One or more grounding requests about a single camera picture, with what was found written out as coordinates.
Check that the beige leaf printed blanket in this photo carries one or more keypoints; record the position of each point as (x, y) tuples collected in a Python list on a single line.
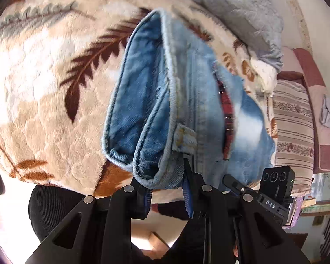
[(44, 88)]

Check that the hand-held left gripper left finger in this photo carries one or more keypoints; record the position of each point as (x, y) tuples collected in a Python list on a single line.
[(146, 202)]

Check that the person's black clothing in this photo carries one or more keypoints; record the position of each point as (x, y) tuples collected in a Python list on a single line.
[(49, 211)]

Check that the white fluffy cloth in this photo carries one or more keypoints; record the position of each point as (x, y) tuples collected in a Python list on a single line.
[(265, 74)]

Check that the grey crumpled cloth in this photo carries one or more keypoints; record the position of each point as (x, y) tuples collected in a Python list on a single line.
[(328, 112)]

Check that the striped beige cushion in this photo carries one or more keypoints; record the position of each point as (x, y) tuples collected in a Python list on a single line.
[(291, 132)]

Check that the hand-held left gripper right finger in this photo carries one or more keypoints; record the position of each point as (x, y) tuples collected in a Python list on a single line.
[(187, 201)]

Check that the light blue quilt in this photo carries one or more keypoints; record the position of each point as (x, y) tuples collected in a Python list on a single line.
[(242, 13)]

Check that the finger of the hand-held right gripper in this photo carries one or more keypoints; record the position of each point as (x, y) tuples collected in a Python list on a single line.
[(233, 183)]

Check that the blue denim pants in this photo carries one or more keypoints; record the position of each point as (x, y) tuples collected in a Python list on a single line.
[(159, 101)]

